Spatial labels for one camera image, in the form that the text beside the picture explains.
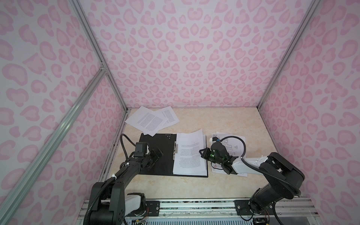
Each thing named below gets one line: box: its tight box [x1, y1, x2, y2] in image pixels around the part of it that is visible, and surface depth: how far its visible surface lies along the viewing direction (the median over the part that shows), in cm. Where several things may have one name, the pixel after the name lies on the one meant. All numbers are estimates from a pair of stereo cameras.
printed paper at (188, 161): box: [172, 128, 208, 177], surface depth 93 cm
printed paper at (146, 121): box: [124, 105, 167, 137], surface depth 115 cm
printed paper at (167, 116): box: [154, 105, 180, 128], surface depth 117 cm
